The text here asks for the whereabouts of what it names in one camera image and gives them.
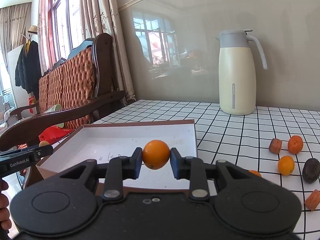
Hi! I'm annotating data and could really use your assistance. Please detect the smooth orange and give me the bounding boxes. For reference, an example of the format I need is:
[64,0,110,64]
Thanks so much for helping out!
[142,140,170,170]

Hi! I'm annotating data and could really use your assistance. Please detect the large orange tangerine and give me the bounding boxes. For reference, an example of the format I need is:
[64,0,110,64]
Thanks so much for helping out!
[249,170,262,178]

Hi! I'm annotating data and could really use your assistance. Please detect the carrot-like chunk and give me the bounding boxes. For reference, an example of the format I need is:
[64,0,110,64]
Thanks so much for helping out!
[268,138,283,154]

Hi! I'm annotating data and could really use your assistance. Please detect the yellow orange small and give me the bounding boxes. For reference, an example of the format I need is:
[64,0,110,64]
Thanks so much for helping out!
[278,155,295,176]

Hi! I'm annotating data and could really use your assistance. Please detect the dark purple mangosteen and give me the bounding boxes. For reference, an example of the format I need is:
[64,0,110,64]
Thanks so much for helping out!
[302,158,320,184]

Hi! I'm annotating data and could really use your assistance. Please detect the orange chunk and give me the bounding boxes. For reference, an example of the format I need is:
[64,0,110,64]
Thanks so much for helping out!
[304,190,320,211]

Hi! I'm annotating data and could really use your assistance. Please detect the person left hand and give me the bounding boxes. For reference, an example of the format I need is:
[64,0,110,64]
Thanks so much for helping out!
[0,179,12,239]

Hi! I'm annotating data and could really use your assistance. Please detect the red plastic bag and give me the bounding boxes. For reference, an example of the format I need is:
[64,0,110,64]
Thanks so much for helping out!
[39,126,74,145]

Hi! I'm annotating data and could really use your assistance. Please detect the brown cardboard box tray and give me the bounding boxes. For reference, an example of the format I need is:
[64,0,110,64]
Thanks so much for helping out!
[36,120,197,192]

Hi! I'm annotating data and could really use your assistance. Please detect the green cup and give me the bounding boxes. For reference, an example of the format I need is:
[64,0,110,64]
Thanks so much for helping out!
[45,104,65,128]

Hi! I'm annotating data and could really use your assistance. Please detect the wooden sofa orange cushion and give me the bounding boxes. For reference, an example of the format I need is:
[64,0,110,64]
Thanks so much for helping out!
[1,34,125,151]

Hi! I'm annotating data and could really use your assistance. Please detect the black coat on rack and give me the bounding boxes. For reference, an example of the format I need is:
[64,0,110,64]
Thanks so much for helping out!
[15,41,42,100]

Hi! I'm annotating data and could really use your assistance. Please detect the checkered white tablecloth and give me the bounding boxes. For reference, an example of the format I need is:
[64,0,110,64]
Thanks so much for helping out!
[24,99,320,240]

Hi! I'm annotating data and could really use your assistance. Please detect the cream thermos jug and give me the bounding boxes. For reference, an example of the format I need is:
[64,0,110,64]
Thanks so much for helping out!
[216,30,268,115]

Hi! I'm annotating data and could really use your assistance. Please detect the straw hat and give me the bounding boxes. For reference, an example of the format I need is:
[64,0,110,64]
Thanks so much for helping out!
[27,25,38,35]

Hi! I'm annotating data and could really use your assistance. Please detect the beige curtain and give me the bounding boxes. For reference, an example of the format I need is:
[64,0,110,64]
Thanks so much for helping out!
[38,0,136,105]

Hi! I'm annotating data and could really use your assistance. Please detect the window with red frame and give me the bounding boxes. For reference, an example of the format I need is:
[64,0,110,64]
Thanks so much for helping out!
[49,0,83,61]

